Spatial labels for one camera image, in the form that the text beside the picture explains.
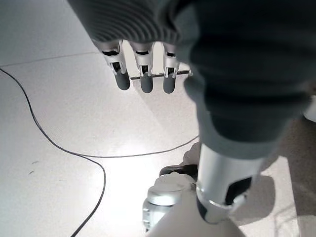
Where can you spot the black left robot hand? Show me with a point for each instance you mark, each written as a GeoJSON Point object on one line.
{"type": "Point", "coordinates": [247, 74]}

